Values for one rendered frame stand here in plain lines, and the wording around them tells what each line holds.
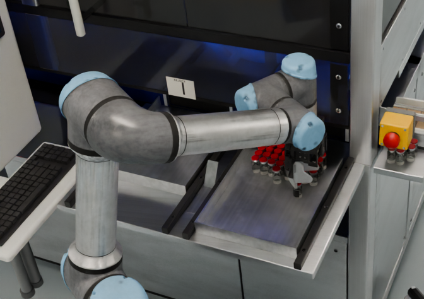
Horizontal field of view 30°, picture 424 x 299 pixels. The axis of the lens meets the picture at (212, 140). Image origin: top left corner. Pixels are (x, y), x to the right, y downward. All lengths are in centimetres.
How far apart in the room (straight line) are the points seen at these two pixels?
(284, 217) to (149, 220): 33
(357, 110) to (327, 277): 64
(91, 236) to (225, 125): 38
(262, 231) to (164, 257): 85
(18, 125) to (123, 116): 102
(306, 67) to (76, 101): 52
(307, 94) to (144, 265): 122
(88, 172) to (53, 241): 145
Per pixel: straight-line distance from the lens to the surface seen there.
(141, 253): 275
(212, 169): 203
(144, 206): 202
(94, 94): 146
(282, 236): 189
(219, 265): 260
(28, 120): 243
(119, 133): 140
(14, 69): 234
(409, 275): 302
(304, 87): 174
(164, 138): 141
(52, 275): 317
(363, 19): 185
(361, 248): 230
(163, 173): 211
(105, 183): 157
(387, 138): 197
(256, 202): 198
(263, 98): 168
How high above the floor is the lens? 221
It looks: 37 degrees down
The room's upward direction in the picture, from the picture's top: 7 degrees counter-clockwise
